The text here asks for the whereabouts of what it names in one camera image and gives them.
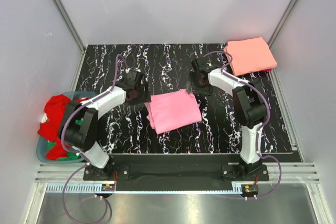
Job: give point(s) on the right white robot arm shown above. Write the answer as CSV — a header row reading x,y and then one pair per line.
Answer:
x,y
250,106

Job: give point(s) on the red t shirt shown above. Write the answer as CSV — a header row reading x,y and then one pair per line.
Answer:
x,y
54,109

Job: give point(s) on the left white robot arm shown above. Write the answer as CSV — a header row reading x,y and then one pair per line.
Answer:
x,y
79,124

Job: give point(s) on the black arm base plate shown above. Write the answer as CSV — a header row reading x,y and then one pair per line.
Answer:
x,y
227,167

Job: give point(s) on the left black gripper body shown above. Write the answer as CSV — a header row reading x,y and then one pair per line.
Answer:
x,y
142,95

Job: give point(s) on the blue laundry basket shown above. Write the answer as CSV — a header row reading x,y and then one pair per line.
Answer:
x,y
42,146

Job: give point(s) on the pink t shirt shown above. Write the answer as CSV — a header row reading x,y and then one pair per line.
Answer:
x,y
171,111

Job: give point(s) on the folded salmon t shirt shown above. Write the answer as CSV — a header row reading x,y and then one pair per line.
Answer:
x,y
250,55

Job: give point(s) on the white t shirt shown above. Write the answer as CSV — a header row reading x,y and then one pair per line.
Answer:
x,y
44,118

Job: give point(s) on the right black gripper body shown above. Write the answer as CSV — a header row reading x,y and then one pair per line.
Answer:
x,y
192,77

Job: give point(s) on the green t shirt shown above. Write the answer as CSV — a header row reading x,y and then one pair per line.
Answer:
x,y
62,154

